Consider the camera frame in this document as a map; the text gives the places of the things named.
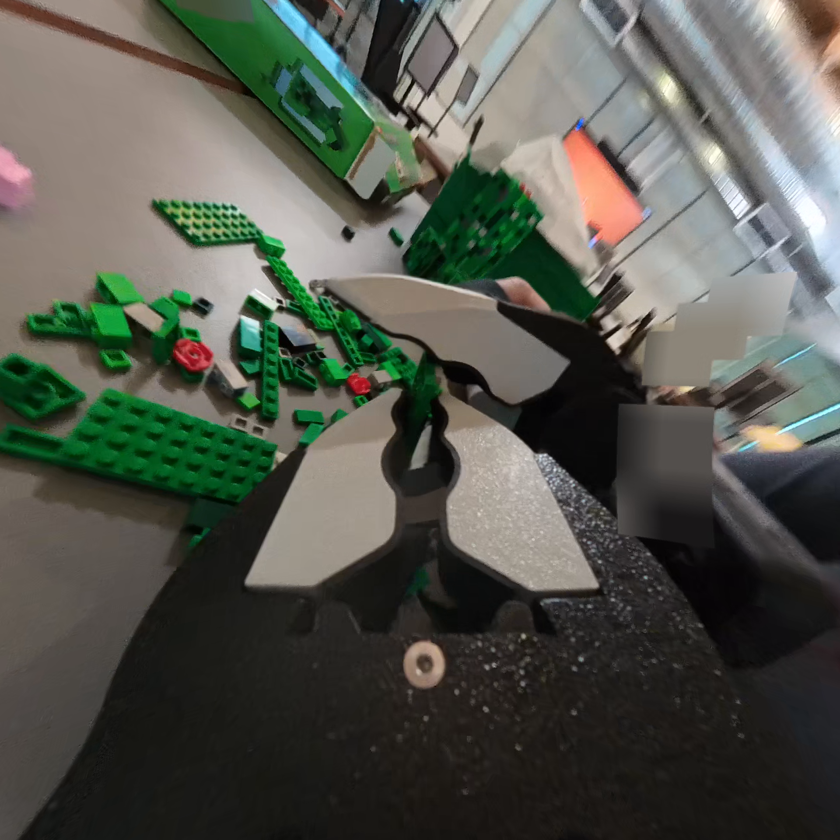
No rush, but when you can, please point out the narrow green studded plate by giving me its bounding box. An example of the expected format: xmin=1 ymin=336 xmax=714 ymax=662
xmin=266 ymin=255 xmax=337 ymax=330

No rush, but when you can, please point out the large green brick box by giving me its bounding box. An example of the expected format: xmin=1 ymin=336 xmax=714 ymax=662
xmin=402 ymin=154 xmax=601 ymax=322

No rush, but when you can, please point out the green cardboard box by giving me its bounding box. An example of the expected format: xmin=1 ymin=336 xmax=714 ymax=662
xmin=157 ymin=0 xmax=424 ymax=201

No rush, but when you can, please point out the green hollow brick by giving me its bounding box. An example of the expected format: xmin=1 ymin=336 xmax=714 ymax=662
xmin=0 ymin=353 xmax=86 ymax=421

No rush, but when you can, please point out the white crumpled paper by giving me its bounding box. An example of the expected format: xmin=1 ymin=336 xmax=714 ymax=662
xmin=502 ymin=134 xmax=598 ymax=270

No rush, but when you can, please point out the pink brick pig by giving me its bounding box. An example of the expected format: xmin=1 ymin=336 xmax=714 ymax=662
xmin=0 ymin=146 xmax=35 ymax=211

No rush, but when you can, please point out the person's right hand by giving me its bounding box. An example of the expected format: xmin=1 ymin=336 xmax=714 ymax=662
xmin=495 ymin=277 xmax=549 ymax=311

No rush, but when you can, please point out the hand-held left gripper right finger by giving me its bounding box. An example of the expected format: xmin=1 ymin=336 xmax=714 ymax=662
xmin=441 ymin=397 xmax=601 ymax=598

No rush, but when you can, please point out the silver ventilation duct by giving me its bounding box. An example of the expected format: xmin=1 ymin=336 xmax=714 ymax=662
xmin=640 ymin=0 xmax=840 ymax=283

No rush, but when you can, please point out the person's dark ribbed sweater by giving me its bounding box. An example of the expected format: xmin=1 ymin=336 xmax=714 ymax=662
xmin=718 ymin=446 xmax=840 ymax=657

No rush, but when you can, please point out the pile of green bricks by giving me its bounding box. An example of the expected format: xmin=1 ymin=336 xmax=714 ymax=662
xmin=0 ymin=233 xmax=421 ymax=552

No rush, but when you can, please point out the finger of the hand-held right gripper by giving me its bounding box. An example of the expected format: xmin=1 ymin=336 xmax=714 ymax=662
xmin=308 ymin=274 xmax=571 ymax=406
xmin=453 ymin=381 xmax=522 ymax=431

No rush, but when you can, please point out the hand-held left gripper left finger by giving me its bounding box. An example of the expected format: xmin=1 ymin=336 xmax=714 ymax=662
xmin=244 ymin=390 xmax=403 ymax=595

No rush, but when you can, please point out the grey desk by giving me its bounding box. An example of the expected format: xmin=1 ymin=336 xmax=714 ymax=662
xmin=0 ymin=0 xmax=460 ymax=840

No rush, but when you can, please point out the checkered green brick plate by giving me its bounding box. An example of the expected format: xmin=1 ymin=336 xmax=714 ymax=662
xmin=406 ymin=354 xmax=446 ymax=470

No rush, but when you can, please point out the dark screen on stand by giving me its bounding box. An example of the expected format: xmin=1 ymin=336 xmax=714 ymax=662
xmin=406 ymin=13 xmax=460 ymax=96

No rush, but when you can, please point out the large orange screen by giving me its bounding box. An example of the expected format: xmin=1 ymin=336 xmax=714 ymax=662
xmin=563 ymin=128 xmax=647 ymax=247

